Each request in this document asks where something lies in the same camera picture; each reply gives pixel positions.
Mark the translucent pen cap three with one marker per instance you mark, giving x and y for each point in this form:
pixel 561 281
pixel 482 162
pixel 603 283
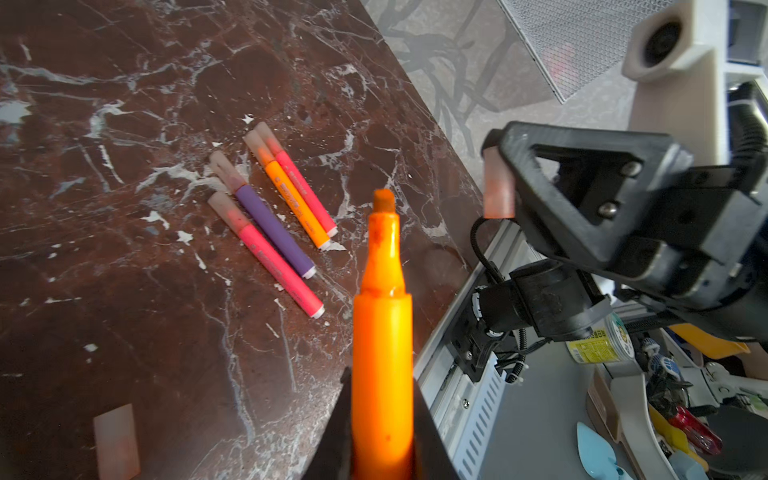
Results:
pixel 258 148

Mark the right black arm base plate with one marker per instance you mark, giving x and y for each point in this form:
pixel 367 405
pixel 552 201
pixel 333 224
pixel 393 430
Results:
pixel 559 302

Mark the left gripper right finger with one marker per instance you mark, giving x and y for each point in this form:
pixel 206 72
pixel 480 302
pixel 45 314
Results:
pixel 430 460

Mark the white wire mesh basket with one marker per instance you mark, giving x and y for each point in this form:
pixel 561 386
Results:
pixel 575 41

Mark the red handled tool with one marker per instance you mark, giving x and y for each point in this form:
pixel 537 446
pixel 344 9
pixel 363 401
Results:
pixel 698 433

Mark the pink marker group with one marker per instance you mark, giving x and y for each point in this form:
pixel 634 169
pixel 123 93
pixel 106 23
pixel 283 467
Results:
pixel 281 271

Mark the translucent pen cap five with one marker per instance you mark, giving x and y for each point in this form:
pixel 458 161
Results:
pixel 228 211

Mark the purple marker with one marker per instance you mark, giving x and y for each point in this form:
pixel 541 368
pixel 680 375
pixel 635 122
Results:
pixel 276 233

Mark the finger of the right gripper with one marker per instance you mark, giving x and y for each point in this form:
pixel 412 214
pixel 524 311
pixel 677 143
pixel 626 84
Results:
pixel 581 193

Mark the aluminium frame rail front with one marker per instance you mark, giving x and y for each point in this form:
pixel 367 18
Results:
pixel 463 410

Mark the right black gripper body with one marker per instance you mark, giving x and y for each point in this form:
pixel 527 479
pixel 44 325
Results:
pixel 692 245

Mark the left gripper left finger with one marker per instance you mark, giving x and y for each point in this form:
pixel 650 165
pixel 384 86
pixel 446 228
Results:
pixel 333 456

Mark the orange marker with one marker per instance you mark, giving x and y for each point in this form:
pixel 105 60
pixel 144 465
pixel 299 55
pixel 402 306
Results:
pixel 382 418
pixel 297 204

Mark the translucent pen cap six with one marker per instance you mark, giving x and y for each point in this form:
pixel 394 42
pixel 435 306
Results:
pixel 269 138

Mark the light blue trowel tool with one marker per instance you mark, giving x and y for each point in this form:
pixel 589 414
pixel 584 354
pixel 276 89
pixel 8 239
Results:
pixel 597 456

